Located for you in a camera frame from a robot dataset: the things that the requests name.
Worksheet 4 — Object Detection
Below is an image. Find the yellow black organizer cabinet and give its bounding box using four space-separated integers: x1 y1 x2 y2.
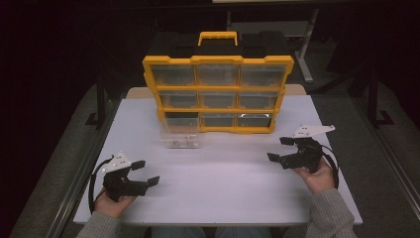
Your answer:
142 31 295 135

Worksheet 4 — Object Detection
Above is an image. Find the metal floor rail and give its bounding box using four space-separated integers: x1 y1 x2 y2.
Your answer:
46 98 122 238
351 95 420 212

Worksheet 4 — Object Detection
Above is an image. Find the grey metal desk frame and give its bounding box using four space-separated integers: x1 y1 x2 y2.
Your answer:
227 8 320 84

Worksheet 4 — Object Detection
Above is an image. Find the set of clear plastic drawers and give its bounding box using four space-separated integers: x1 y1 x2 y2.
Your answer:
151 63 287 129

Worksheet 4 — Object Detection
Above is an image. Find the black metal stand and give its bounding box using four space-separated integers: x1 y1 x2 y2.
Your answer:
366 64 396 129
84 74 111 127

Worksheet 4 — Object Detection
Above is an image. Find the person's leg in jeans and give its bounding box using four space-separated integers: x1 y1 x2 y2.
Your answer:
214 226 272 238
151 226 208 238

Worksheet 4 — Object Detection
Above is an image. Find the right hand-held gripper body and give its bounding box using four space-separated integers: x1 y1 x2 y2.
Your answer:
280 124 336 175

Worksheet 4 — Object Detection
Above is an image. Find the person's right leg in jeans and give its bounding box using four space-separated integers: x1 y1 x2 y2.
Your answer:
214 226 272 238

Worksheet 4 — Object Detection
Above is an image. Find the person's left leg in jeans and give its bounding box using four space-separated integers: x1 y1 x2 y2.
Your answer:
151 226 208 238

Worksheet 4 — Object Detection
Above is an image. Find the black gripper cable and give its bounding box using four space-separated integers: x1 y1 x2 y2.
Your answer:
317 143 341 190
87 157 115 214

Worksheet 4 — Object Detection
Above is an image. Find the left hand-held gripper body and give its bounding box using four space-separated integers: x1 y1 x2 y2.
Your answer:
100 151 149 203

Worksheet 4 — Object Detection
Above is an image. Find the clear plastic organizer drawer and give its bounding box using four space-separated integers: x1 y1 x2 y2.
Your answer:
159 112 201 150

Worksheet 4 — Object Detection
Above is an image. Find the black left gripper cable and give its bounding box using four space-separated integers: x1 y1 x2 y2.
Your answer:
87 157 115 214

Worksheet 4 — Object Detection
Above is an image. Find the person's right hand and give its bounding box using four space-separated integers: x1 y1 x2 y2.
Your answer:
291 158 337 194

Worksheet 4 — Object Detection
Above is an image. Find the person's left hand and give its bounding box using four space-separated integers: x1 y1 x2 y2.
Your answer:
93 189 137 219

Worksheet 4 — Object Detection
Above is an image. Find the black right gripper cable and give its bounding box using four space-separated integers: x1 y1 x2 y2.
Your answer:
317 143 341 190

